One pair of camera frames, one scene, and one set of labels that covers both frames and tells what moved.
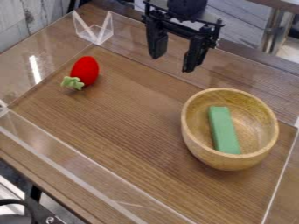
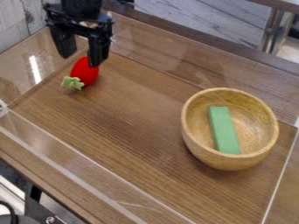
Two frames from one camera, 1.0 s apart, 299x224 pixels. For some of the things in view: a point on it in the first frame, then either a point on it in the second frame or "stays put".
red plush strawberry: (84, 73) stays put
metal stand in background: (276, 30) stays put
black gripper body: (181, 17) -> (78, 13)
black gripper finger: (156, 39) -> (65, 40)
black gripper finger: (194, 52) -> (97, 47)
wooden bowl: (228, 129) stays put
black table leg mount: (40, 214) stays put
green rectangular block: (222, 129) stays put
